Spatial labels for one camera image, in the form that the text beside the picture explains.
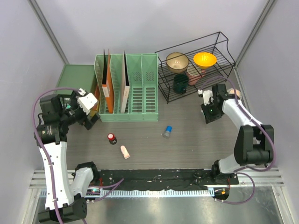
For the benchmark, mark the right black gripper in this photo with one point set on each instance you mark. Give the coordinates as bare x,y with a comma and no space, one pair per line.
210,118

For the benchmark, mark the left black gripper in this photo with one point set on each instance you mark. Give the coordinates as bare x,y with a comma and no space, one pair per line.
85,121

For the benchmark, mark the red black stamp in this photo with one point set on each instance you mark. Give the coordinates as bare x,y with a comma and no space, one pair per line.
112,139

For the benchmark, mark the orange folder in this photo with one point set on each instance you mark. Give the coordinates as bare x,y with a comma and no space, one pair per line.
107,84

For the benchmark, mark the white folder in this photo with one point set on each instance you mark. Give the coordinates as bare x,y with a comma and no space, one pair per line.
125,86

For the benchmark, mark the drawer box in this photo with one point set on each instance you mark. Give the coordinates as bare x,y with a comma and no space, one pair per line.
81,76

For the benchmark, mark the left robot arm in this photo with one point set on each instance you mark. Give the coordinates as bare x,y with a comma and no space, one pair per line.
65,201

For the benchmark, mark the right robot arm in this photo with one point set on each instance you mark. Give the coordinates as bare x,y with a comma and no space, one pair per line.
254,144

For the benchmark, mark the striped ceramic mug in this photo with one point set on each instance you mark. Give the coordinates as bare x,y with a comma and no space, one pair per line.
237,93

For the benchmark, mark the pink mug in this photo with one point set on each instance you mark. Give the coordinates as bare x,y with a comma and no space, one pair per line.
195,74

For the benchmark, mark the dark green mug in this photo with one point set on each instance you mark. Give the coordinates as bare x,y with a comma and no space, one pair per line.
180,83

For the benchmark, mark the blue grey bottle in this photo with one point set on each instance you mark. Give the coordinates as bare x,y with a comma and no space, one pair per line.
167,132

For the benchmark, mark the pink eraser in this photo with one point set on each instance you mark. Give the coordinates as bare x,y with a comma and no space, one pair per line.
124,152

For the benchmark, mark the orange bowl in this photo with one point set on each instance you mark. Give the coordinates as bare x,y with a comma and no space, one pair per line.
205,60

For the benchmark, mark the brown glass bowl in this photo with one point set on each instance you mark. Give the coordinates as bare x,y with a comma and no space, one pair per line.
177,62

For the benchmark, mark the green file organizer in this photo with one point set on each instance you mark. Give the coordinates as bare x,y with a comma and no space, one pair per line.
142,103

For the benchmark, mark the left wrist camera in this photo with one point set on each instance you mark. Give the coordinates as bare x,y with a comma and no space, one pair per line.
86,101

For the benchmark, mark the black wire rack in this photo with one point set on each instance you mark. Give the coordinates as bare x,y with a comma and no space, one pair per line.
216,44

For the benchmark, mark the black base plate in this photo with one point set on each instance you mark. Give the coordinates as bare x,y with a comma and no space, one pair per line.
165,179

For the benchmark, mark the white cable tray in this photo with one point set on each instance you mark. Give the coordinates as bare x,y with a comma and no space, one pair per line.
164,193

